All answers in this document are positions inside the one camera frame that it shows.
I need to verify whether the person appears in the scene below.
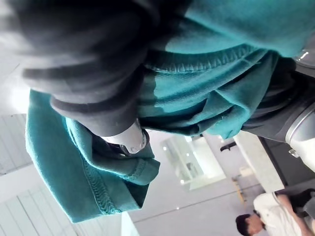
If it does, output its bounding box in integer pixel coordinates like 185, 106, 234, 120
235, 190, 315, 236

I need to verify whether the teal sweatshirt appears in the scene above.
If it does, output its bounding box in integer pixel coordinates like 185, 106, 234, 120
24, 0, 315, 224

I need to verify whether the white rectangular ceiling light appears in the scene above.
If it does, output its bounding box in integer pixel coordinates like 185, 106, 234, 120
160, 136, 226, 192

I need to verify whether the white slatted panel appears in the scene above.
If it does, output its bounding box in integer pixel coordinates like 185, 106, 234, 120
0, 114, 34, 176
0, 186, 87, 236

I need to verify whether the wooden frame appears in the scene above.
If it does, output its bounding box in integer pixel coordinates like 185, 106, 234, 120
231, 167, 254, 204

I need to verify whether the dark grey panel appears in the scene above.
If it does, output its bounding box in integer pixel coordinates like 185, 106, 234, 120
257, 136, 310, 194

